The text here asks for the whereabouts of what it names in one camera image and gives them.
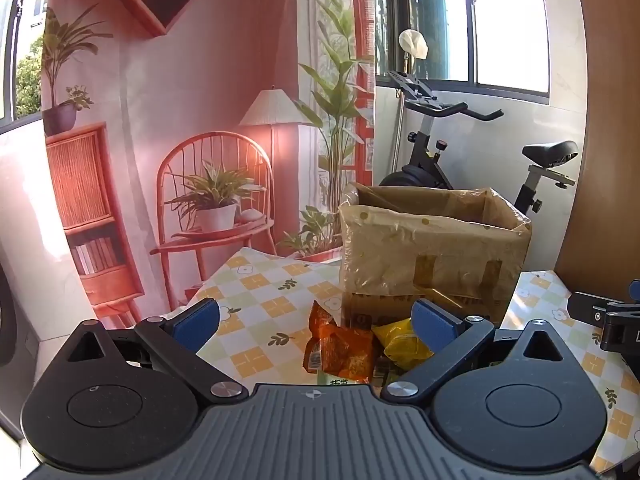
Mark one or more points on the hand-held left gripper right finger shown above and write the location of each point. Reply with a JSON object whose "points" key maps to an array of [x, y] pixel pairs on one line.
{"points": [[435, 327]]}

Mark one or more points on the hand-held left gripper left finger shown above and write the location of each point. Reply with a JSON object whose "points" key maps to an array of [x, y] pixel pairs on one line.
{"points": [[197, 317]]}

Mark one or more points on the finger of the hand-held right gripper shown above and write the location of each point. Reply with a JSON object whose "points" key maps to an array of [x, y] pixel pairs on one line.
{"points": [[587, 309]]}

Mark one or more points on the yellow snack packet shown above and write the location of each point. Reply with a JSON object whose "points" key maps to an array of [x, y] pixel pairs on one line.
{"points": [[402, 342]]}

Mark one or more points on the cardboard box with plastic film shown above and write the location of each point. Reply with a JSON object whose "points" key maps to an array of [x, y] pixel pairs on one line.
{"points": [[430, 250]]}

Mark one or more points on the orange snack packet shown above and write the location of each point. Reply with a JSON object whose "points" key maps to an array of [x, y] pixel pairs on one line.
{"points": [[340, 345]]}

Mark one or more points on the checked floral tablecloth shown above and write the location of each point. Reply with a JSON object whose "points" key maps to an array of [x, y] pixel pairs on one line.
{"points": [[260, 305]]}

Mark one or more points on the black exercise bike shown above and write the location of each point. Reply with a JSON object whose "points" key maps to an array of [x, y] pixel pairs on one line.
{"points": [[425, 160]]}

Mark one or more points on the wooden panel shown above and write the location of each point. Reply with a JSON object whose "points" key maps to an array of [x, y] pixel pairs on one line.
{"points": [[605, 135]]}

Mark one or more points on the printed room backdrop cloth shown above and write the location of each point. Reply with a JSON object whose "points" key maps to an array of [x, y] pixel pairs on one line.
{"points": [[200, 85]]}

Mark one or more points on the white bag on pole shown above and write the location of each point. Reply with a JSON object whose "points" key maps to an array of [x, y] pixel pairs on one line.
{"points": [[414, 44]]}

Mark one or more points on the window with dark frame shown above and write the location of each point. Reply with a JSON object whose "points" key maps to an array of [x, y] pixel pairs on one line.
{"points": [[20, 60], [500, 20]]}

